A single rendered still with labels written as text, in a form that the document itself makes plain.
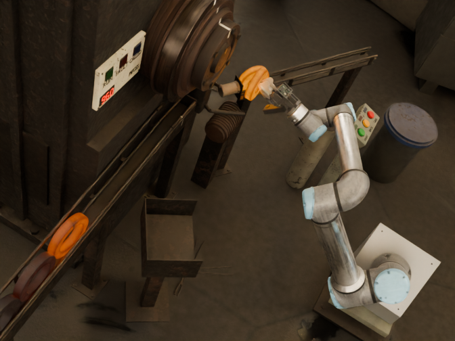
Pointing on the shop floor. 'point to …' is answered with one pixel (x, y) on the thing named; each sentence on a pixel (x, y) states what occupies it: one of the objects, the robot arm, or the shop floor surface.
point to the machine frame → (68, 109)
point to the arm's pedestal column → (336, 317)
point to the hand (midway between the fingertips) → (257, 81)
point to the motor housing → (215, 143)
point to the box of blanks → (435, 46)
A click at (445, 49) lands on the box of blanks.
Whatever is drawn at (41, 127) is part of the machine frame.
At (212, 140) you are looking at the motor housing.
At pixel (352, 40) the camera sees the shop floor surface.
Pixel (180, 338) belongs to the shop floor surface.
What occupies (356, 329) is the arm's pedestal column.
